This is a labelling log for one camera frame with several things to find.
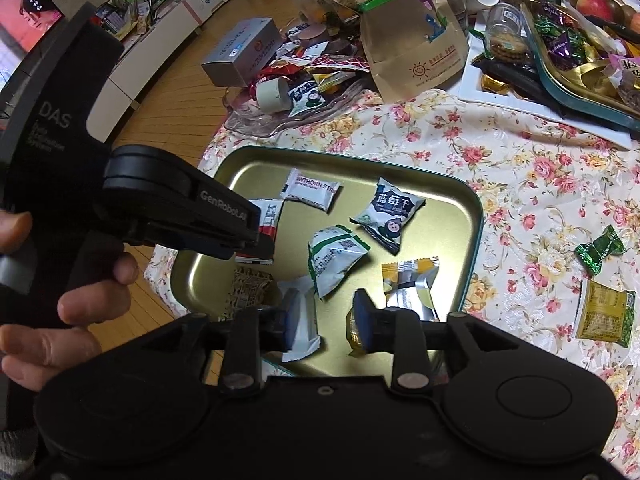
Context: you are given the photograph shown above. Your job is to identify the pile of mixed snack packets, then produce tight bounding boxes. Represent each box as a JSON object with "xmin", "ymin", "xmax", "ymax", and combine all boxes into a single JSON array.
[{"xmin": 250, "ymin": 15, "xmax": 372, "ymax": 118}]

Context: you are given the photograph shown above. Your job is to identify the assorted wrapped candies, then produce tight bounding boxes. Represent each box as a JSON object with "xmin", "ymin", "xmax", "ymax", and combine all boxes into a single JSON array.
[{"xmin": 532, "ymin": 5, "xmax": 640, "ymax": 111}]

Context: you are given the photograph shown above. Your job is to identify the white low cabinet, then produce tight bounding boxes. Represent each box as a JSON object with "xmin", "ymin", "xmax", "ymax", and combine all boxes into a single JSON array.
[{"xmin": 102, "ymin": 0, "xmax": 247, "ymax": 107}]

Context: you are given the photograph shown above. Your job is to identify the green white snack packet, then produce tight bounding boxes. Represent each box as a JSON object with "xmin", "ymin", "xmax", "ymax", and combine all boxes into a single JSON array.
[{"xmin": 307, "ymin": 225, "xmax": 372, "ymax": 302}]

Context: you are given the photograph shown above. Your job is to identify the round cookie packet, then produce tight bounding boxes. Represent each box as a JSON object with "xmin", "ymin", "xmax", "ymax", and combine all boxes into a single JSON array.
[{"xmin": 487, "ymin": 35, "xmax": 529, "ymax": 64}]

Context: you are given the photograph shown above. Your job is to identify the brown paper bag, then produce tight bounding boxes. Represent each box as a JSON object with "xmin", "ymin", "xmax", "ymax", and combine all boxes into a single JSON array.
[{"xmin": 360, "ymin": 0, "xmax": 471, "ymax": 104}]

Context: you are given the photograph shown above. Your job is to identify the clutter of small items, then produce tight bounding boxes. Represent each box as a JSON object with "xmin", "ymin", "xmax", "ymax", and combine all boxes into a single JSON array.
[{"xmin": 94, "ymin": 0, "xmax": 172, "ymax": 42}]

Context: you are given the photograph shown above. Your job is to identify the pink snack packet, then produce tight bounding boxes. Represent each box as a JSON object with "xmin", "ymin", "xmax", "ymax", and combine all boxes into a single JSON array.
[{"xmin": 607, "ymin": 55, "xmax": 640, "ymax": 111}]

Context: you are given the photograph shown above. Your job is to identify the floral tablecloth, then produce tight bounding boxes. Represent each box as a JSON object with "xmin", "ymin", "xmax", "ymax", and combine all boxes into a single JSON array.
[{"xmin": 144, "ymin": 87, "xmax": 640, "ymax": 476}]

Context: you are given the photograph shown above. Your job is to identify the white dark blue snack packet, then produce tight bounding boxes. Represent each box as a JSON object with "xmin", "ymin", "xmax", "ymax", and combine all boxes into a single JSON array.
[{"xmin": 349, "ymin": 176, "xmax": 427, "ymax": 256}]

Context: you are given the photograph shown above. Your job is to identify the red white snack packet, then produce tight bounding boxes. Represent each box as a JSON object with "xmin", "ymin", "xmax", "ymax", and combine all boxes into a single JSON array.
[{"xmin": 235, "ymin": 199, "xmax": 286, "ymax": 265}]

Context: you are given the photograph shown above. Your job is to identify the brown patterned snack packet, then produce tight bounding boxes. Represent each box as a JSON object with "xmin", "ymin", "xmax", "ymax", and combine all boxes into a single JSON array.
[{"xmin": 222, "ymin": 265, "xmax": 277, "ymax": 321}]

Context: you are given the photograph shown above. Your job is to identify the grey cardboard box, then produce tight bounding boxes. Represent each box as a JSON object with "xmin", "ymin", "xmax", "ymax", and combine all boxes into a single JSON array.
[{"xmin": 201, "ymin": 17, "xmax": 284, "ymax": 89}]

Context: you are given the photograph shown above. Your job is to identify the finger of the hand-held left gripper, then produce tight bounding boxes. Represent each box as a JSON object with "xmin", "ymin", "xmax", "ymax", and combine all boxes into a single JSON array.
[
  {"xmin": 185, "ymin": 172, "xmax": 263, "ymax": 242},
  {"xmin": 150, "ymin": 230, "xmax": 277, "ymax": 264}
]

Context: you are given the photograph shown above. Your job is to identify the red apple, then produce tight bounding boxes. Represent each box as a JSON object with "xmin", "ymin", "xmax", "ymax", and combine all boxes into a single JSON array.
[{"xmin": 575, "ymin": 0, "xmax": 614, "ymax": 24}]

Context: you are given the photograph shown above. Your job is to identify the olive yellow snack packet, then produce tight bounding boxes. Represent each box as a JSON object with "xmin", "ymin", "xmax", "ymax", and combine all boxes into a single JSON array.
[{"xmin": 574, "ymin": 280, "xmax": 637, "ymax": 349}]

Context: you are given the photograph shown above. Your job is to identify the yellow silver snack packet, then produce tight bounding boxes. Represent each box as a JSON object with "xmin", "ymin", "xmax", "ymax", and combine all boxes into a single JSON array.
[{"xmin": 381, "ymin": 256, "xmax": 441, "ymax": 324}]

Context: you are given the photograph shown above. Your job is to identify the green rimmed candy tin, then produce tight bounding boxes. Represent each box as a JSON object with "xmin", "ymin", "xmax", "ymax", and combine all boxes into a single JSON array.
[{"xmin": 520, "ymin": 2, "xmax": 640, "ymax": 136}]

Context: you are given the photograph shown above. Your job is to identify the person's left hand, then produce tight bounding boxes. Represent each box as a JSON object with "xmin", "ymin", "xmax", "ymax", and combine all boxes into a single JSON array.
[{"xmin": 0, "ymin": 209, "xmax": 140, "ymax": 392}]

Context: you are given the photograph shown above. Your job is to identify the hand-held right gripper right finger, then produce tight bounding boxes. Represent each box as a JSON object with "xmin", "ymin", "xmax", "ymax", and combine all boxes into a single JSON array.
[{"xmin": 351, "ymin": 289, "xmax": 508, "ymax": 396}]

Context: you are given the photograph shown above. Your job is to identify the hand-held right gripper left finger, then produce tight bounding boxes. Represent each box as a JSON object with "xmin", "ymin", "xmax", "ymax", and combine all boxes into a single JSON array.
[{"xmin": 132, "ymin": 305, "xmax": 299, "ymax": 393}]

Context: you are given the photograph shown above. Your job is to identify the television screen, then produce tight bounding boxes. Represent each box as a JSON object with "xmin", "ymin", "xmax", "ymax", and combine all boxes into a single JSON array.
[{"xmin": 0, "ymin": 0, "xmax": 67, "ymax": 92}]

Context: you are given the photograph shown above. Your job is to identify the green wrapped candy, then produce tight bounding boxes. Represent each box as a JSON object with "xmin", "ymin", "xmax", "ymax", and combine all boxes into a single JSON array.
[{"xmin": 575, "ymin": 225, "xmax": 629, "ymax": 277}]

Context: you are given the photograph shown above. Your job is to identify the small clear jar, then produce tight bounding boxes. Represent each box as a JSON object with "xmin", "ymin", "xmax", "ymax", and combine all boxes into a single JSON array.
[{"xmin": 484, "ymin": 2, "xmax": 527, "ymax": 42}]

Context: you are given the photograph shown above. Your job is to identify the plain white snack packet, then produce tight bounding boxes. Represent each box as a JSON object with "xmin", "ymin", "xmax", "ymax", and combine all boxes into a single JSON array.
[{"xmin": 277, "ymin": 275, "xmax": 322, "ymax": 365}]

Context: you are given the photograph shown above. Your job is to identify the amber candy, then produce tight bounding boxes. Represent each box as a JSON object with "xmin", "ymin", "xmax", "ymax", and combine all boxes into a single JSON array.
[{"xmin": 346, "ymin": 307, "xmax": 372, "ymax": 357}]

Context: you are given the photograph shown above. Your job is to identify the white lettered strip packet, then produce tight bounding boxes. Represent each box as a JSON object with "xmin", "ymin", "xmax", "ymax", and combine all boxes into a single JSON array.
[{"xmin": 279, "ymin": 167, "xmax": 342, "ymax": 213}]

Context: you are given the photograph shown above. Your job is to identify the white rectangular tray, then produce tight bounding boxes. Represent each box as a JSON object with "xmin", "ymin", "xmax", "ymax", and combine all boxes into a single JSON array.
[{"xmin": 457, "ymin": 52, "xmax": 634, "ymax": 151}]

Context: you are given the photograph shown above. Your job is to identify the glass dish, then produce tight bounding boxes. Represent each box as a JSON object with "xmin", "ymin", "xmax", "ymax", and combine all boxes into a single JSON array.
[{"xmin": 222, "ymin": 79, "xmax": 367, "ymax": 137}]

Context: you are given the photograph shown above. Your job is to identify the gold tin tray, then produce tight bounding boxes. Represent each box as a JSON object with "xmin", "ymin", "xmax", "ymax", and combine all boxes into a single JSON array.
[{"xmin": 170, "ymin": 146, "xmax": 485, "ymax": 380}]

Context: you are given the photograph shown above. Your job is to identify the long dark snack packet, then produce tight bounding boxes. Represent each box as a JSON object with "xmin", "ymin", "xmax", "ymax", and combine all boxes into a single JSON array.
[{"xmin": 472, "ymin": 57, "xmax": 567, "ymax": 117}]

